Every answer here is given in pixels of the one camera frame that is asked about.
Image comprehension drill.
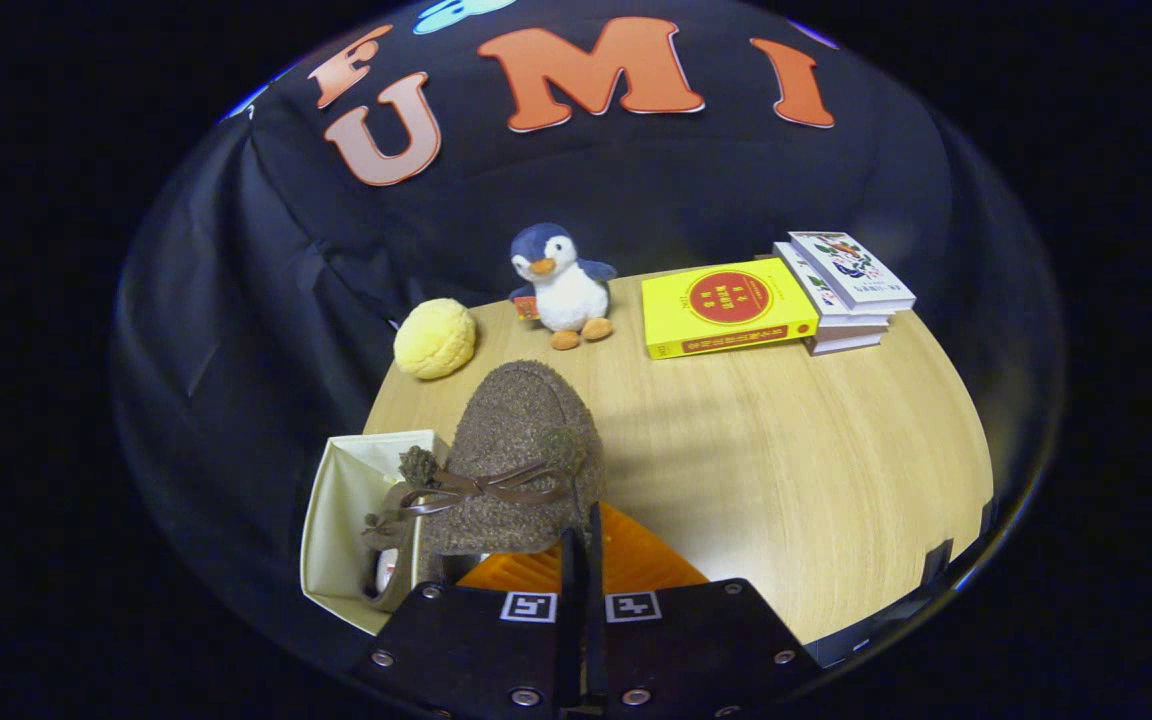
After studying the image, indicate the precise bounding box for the yellow book with red circle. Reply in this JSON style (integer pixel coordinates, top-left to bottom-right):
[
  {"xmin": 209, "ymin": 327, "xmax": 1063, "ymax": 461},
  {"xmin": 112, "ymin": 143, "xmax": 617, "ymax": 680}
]
[{"xmin": 641, "ymin": 257, "xmax": 820, "ymax": 360}]

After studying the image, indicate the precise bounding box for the cream fabric storage box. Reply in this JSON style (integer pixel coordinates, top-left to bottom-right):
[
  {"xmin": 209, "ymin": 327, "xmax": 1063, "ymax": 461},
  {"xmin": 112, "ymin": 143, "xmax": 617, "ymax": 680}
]
[{"xmin": 300, "ymin": 430, "xmax": 452, "ymax": 636}]

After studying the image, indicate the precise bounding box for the penguin plush toy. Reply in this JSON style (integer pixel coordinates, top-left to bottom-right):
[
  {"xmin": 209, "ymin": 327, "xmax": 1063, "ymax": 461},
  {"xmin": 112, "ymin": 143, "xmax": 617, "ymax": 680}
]
[{"xmin": 508, "ymin": 222, "xmax": 618, "ymax": 351}]

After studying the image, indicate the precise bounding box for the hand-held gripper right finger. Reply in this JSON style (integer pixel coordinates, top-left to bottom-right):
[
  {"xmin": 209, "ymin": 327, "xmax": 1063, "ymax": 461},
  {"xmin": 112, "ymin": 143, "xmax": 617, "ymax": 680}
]
[{"xmin": 586, "ymin": 503, "xmax": 823, "ymax": 720}]

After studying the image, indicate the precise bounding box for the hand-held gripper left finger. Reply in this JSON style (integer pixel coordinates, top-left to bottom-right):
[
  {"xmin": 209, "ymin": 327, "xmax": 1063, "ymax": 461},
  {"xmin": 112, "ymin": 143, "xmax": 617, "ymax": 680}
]
[{"xmin": 351, "ymin": 530, "xmax": 579, "ymax": 720}]

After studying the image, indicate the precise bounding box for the brown fuzzy shoe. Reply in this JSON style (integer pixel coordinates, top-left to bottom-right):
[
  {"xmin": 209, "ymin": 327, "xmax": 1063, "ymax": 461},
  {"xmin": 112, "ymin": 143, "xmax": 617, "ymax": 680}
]
[
  {"xmin": 398, "ymin": 360, "xmax": 605, "ymax": 557},
  {"xmin": 361, "ymin": 480, "xmax": 439, "ymax": 613}
]

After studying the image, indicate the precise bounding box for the white floral cover book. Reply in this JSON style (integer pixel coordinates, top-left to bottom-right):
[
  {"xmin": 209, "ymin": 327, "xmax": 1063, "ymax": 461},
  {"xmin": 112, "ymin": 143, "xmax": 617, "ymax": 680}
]
[{"xmin": 788, "ymin": 231, "xmax": 917, "ymax": 314}]

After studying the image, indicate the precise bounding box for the yellow round plush bun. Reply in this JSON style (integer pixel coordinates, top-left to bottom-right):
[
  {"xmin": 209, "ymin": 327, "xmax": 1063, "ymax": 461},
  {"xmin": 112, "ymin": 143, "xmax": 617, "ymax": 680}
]
[{"xmin": 394, "ymin": 298, "xmax": 478, "ymax": 381}]

